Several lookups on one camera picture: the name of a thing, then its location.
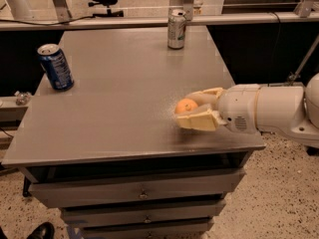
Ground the grey drawer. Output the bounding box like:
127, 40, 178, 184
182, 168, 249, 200
29, 168, 245, 208
81, 218, 213, 239
62, 199, 225, 228

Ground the bottom grey drawer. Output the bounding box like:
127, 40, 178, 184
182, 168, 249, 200
81, 218, 213, 239

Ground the grey metal rail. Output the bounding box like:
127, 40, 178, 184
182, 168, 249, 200
0, 12, 319, 31

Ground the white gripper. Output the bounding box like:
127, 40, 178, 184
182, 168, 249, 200
176, 84, 260, 133

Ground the silver green soda can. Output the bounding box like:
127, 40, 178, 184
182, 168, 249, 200
167, 9, 186, 49

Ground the black shoe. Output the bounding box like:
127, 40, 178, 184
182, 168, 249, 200
27, 222, 55, 239

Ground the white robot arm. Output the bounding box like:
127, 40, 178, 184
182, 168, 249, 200
174, 76, 319, 148

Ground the small crumpled clear object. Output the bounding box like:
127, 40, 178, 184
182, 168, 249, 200
14, 91, 32, 106

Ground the top grey drawer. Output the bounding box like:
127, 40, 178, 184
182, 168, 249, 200
29, 168, 245, 208

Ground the orange fruit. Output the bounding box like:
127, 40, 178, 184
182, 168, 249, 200
174, 99, 197, 115

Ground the black cable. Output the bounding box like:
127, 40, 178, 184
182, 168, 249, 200
0, 14, 96, 27

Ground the blue pepsi can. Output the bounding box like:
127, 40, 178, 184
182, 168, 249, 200
37, 44, 74, 91

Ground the grey drawer cabinet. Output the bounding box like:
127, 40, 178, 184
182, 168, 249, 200
1, 25, 266, 239

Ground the middle grey drawer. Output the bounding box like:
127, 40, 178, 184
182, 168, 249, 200
62, 199, 225, 228

